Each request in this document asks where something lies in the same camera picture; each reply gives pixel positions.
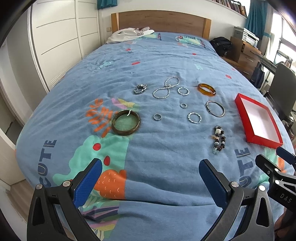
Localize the red jewelry box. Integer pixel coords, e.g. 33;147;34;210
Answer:
235;93;283;149

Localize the beaded bracelet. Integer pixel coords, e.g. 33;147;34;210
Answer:
210;126;226;155

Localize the thin silver bangle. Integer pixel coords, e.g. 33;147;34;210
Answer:
205;100;225;118

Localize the twisted silver hoop large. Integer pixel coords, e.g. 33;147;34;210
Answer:
188;112;202;124

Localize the amber bangle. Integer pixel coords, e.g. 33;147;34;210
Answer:
197;83;216;96

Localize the twisted silver hoop small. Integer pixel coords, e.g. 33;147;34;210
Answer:
177;87;190;96

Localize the pearl bead necklace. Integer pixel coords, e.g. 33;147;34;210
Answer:
152;76;180;100

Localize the silver pendant charm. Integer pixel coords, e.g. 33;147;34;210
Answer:
134;84;147;94

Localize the dark desk chair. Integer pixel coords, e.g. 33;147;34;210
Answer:
264;63;295;131

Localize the dark blue hanging bag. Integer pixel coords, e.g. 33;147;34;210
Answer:
250;64;264;89

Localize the desk with metal edge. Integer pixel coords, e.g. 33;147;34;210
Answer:
251;51;277;74

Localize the wooden drawer cabinet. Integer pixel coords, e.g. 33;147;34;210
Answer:
223;37;262;80

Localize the blue cartoon bed sheet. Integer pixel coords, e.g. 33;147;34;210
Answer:
15;32;295;241

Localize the white printer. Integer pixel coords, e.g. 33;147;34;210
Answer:
233;27;259;48

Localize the black backpack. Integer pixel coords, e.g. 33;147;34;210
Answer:
210;37;233;57

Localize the teal curtain right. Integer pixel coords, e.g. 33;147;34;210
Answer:
245;1;267;39

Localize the teal curtain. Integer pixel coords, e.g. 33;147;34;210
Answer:
97;0;117;9
245;1;267;39

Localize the row of books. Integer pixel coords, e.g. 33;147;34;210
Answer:
212;0;247;17

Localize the wooden headboard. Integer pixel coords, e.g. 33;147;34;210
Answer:
111;10;212;40

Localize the white sliding wardrobe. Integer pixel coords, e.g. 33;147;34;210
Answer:
28;0;101;91

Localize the white garment on bed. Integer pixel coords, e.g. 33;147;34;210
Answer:
106;27;154;44

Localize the teal curtain left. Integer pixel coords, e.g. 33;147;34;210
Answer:
97;0;117;9

